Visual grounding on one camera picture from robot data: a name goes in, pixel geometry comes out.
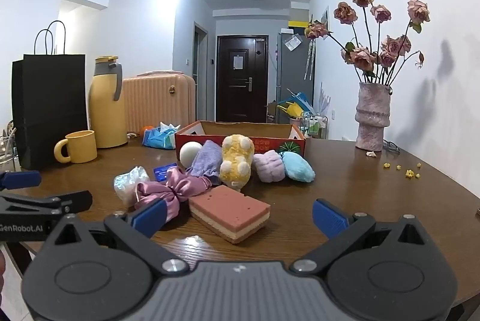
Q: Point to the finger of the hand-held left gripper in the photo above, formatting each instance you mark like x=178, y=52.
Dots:
x=71, y=201
x=22, y=179

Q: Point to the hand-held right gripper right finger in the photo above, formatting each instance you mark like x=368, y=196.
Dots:
x=330, y=218

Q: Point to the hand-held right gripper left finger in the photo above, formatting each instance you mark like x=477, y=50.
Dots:
x=150, y=216

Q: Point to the clear plastic packet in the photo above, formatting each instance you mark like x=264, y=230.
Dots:
x=128, y=184

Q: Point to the purple satin bow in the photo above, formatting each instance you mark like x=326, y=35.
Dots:
x=176, y=186

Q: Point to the small blue packet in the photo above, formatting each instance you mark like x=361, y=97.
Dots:
x=162, y=171

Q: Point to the teal plush pad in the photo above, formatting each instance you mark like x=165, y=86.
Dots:
x=298, y=167

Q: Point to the white ball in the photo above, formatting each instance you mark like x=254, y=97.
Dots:
x=189, y=154

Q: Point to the pink layered sponge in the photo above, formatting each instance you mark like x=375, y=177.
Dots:
x=228, y=209

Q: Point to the lilac plush scrunchie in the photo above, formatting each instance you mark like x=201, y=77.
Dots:
x=268, y=167

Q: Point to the purple towel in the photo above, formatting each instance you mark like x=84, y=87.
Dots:
x=206, y=158

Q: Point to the printed cardboard box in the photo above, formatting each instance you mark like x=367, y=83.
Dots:
x=270, y=143

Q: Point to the yellow plush toy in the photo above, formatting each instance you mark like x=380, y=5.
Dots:
x=234, y=156

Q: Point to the blue soft tissue pack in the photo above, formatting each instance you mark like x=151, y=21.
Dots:
x=157, y=139

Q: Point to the yellow mug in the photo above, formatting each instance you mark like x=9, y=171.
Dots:
x=80, y=146

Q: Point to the black paper bag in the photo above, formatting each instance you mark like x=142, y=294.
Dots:
x=48, y=111

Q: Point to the orange fruit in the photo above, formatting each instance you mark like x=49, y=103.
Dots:
x=146, y=130

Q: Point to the scattered yellow petal bits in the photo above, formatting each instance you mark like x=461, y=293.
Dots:
x=408, y=173

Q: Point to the eyeglasses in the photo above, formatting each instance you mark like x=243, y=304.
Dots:
x=390, y=147

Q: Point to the metal trolley rack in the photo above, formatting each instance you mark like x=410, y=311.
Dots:
x=315, y=124

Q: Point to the yellow thermos jug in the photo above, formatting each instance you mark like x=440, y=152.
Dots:
x=107, y=111

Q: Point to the pink textured vase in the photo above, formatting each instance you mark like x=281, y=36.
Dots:
x=371, y=118

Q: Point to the pink ribbed suitcase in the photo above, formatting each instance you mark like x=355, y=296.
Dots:
x=157, y=103

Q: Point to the yellow bag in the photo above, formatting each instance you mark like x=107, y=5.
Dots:
x=290, y=110

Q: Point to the small brown carton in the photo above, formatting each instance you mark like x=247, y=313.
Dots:
x=272, y=113

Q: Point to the blue plastic bags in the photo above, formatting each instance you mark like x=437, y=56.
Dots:
x=303, y=99

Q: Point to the grey refrigerator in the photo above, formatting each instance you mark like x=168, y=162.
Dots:
x=290, y=75

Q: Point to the dark brown door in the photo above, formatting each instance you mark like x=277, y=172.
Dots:
x=240, y=98

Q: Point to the grey interior door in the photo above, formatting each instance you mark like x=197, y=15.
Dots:
x=200, y=69

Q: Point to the white folded umbrella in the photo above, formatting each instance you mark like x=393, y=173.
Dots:
x=312, y=62
x=308, y=60

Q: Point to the bunch of dried roses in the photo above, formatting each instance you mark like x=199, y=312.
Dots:
x=362, y=58

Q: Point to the white paper notice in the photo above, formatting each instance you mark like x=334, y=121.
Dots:
x=237, y=62

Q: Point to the clear plastic bag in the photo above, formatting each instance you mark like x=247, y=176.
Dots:
x=292, y=42

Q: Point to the yellow box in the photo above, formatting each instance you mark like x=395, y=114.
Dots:
x=298, y=24

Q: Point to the purple wall sticker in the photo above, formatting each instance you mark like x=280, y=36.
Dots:
x=324, y=98

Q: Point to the framed wall picture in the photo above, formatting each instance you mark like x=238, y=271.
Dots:
x=325, y=21

